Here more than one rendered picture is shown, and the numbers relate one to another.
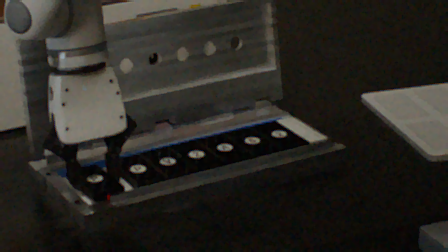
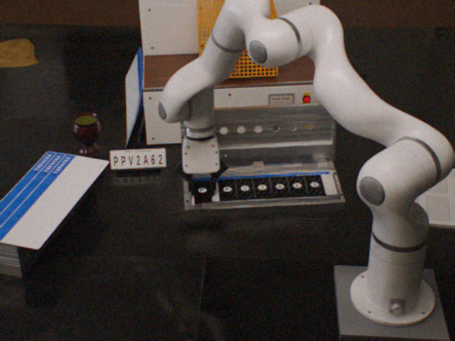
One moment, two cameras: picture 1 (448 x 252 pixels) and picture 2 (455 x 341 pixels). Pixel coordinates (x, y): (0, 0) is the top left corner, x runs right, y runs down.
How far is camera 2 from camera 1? 1.08 m
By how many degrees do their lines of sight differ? 25
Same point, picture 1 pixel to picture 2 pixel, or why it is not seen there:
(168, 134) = (261, 168)
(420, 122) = not seen: hidden behind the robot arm
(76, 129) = (190, 167)
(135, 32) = (248, 114)
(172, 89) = (266, 145)
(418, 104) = not seen: hidden behind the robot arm
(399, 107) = not seen: hidden behind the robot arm
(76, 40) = (194, 124)
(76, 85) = (193, 145)
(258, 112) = (318, 165)
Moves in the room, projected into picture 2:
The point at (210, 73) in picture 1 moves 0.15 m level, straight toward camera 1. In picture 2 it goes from (291, 141) to (270, 167)
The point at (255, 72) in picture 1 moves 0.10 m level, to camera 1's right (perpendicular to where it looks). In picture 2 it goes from (319, 143) to (353, 151)
